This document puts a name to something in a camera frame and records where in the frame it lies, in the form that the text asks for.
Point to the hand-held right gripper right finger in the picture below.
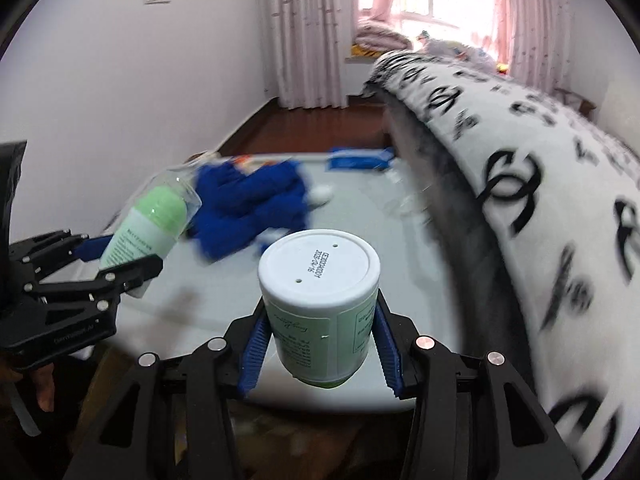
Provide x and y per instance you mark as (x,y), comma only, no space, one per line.
(389,355)

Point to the yellow cushion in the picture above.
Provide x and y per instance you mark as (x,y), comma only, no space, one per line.
(361,51)

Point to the blue tissue packet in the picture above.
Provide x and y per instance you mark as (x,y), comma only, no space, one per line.
(360,159)

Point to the white jar with green label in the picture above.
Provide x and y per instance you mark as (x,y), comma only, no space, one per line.
(320,280)

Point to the pink patterned curtain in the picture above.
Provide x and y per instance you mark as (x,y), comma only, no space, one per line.
(310,35)
(537,25)

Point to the black and white printed blanket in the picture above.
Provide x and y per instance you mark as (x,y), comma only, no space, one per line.
(550,170)

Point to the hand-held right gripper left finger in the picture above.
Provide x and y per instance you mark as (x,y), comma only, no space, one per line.
(252,355)

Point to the black plastic bag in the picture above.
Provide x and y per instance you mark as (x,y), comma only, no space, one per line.
(11,195)

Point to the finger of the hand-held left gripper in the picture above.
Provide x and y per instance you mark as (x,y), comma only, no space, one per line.
(55,250)
(120,277)

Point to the blue cloth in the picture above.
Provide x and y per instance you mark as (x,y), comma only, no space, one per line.
(250,200)

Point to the cream round object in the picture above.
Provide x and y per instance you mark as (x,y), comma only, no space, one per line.
(202,156)

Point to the clear plastic cup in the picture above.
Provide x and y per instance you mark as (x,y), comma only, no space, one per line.
(412,195)

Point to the light green clear-capped bottle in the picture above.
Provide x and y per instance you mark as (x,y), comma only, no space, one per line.
(150,220)

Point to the orange and white box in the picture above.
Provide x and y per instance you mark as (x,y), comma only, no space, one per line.
(246,162)

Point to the folded pink quilt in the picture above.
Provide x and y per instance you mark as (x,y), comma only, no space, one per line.
(382,35)

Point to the person's left hand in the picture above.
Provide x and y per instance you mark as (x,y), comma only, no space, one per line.
(45,385)

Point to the wooden chair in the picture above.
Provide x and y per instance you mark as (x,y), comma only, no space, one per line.
(575,102)

